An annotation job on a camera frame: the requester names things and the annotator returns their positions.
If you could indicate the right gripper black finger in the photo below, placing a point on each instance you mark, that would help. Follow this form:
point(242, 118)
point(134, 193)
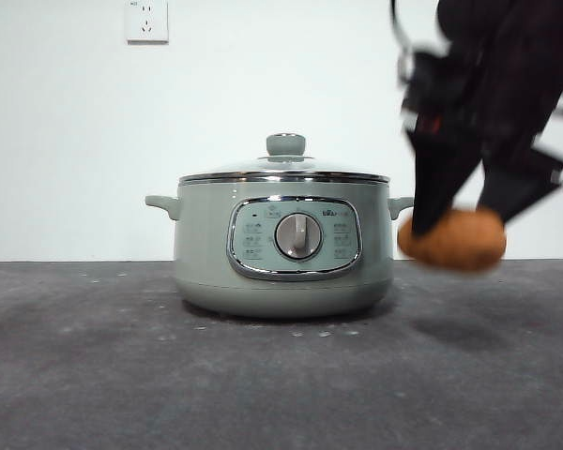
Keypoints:
point(511, 194)
point(434, 183)

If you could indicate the brown potato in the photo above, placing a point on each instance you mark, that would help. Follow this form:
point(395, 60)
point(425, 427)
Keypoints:
point(455, 246)

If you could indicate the glass lid with green knob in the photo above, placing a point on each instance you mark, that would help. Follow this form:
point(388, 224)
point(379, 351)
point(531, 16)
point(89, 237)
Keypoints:
point(286, 144)

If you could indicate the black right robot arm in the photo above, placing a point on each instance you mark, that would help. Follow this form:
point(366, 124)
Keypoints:
point(506, 70)

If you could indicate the pale green electric cooking pot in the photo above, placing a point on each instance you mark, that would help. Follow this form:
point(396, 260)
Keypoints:
point(202, 244)

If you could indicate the white wall socket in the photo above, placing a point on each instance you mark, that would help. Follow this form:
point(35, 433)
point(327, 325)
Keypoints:
point(147, 22)

